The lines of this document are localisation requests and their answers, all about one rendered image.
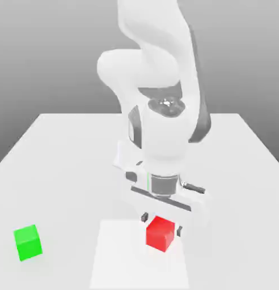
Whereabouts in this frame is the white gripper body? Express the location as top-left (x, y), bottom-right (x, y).
top-left (127, 184), bottom-right (212, 228)

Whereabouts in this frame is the small red cube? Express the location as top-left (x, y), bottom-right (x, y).
top-left (145, 215), bottom-right (176, 253)

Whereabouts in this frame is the small green cube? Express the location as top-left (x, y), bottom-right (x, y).
top-left (13, 224), bottom-right (44, 262)

